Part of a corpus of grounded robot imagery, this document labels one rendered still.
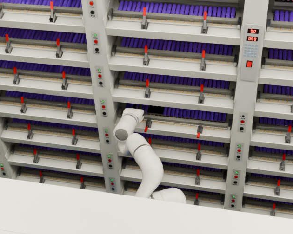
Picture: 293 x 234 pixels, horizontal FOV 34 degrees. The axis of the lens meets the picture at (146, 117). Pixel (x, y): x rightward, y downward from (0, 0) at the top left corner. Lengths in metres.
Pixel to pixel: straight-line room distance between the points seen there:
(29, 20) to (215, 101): 0.96
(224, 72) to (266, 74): 0.19
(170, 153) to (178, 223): 1.60
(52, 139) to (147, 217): 1.79
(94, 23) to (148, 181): 0.75
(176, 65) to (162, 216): 1.30
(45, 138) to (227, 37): 1.23
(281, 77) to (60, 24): 1.03
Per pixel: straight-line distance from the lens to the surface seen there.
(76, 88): 2.46
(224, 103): 2.32
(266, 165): 2.58
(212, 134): 2.44
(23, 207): 1.08
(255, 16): 2.05
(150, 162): 1.94
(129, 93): 2.39
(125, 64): 2.27
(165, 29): 2.14
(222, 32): 2.12
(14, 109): 2.72
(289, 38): 2.12
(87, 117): 2.57
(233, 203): 2.76
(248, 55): 2.13
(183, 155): 2.58
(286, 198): 2.71
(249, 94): 2.25
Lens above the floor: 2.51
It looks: 39 degrees down
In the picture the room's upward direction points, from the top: 3 degrees counter-clockwise
